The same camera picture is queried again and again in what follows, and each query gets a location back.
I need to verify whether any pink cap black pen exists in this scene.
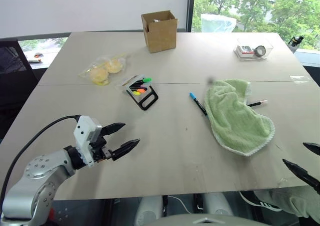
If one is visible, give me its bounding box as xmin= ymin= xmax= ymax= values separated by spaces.
xmin=245 ymin=99 xmax=269 ymax=108

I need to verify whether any black white sneaker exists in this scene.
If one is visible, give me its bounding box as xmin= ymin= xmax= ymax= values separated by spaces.
xmin=239 ymin=191 xmax=284 ymax=213

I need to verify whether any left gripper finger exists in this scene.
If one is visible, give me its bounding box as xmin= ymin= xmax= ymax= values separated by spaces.
xmin=109 ymin=138 xmax=141 ymax=162
xmin=100 ymin=122 xmax=127 ymax=138

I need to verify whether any red white small box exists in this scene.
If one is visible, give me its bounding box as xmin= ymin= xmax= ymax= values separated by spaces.
xmin=238 ymin=45 xmax=254 ymax=56

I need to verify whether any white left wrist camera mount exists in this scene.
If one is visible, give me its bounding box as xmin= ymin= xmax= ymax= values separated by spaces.
xmin=72 ymin=115 xmax=103 ymax=168

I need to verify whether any black mesh chair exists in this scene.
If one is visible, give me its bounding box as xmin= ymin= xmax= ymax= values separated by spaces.
xmin=0 ymin=39 xmax=41 ymax=140

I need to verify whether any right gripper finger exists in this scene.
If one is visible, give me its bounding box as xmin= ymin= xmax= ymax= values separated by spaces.
xmin=302 ymin=142 xmax=320 ymax=157
xmin=282 ymin=158 xmax=320 ymax=196

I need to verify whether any light green trouser leg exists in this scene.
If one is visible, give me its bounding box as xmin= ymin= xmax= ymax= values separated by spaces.
xmin=252 ymin=185 xmax=320 ymax=220

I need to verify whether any grey tape roll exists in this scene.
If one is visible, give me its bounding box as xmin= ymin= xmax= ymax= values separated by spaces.
xmin=254 ymin=45 xmax=267 ymax=57

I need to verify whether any black window frame post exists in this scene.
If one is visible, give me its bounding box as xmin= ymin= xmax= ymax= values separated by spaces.
xmin=185 ymin=0 xmax=197 ymax=33

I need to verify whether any black tray of highlighters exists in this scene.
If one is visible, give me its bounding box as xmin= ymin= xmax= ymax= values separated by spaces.
xmin=117 ymin=74 xmax=160 ymax=112

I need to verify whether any thin white cable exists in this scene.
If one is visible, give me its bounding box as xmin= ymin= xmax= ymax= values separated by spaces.
xmin=167 ymin=195 xmax=194 ymax=215

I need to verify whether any clear plastic bread bag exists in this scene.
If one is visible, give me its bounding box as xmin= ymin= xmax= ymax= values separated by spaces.
xmin=77 ymin=52 xmax=132 ymax=87

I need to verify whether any silver rounded robot leg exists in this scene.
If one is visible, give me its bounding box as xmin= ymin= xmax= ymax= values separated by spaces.
xmin=200 ymin=192 xmax=235 ymax=217
xmin=133 ymin=195 xmax=164 ymax=226

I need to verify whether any light green towel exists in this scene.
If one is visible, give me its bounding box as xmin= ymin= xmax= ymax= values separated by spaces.
xmin=203 ymin=78 xmax=277 ymax=158

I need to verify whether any round yellow bread bun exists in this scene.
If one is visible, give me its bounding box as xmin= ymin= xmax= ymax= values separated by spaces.
xmin=104 ymin=59 xmax=124 ymax=75
xmin=88 ymin=65 xmax=110 ymax=85

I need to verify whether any grey robot torso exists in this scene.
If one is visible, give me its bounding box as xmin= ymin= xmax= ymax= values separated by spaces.
xmin=149 ymin=213 xmax=272 ymax=226

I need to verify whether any clear plastic container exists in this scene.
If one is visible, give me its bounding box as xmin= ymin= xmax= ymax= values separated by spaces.
xmin=233 ymin=37 xmax=274 ymax=62

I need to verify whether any blue cap black pen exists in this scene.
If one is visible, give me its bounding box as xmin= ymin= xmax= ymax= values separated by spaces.
xmin=188 ymin=92 xmax=213 ymax=125

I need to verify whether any brown cardboard box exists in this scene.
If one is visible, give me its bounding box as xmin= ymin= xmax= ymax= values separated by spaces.
xmin=141 ymin=10 xmax=179 ymax=54

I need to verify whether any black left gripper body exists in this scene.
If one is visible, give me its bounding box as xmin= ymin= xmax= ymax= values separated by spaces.
xmin=88 ymin=133 xmax=114 ymax=163

